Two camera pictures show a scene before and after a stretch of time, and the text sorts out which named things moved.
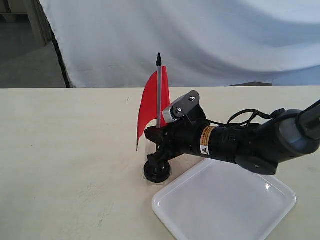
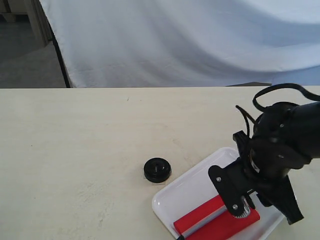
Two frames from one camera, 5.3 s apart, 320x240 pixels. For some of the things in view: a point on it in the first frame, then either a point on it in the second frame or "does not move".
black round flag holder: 157,172 does not move
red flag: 157,95 to 212,222
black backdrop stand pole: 59,53 does not move
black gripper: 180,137 to 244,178
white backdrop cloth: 115,43 does not move
